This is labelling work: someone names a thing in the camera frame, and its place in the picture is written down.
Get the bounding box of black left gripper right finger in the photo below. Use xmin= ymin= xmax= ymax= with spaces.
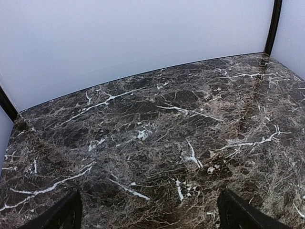
xmin=217 ymin=189 xmax=290 ymax=229

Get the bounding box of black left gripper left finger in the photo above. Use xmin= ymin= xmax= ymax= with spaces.
xmin=19 ymin=190 xmax=82 ymax=229

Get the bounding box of left black frame post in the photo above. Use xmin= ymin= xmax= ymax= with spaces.
xmin=0 ymin=86 xmax=18 ymax=123

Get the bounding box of black frame post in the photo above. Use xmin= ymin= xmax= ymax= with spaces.
xmin=264 ymin=0 xmax=283 ymax=56
xmin=0 ymin=86 xmax=18 ymax=123

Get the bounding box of right black frame post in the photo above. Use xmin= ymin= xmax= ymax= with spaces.
xmin=264 ymin=0 xmax=283 ymax=56

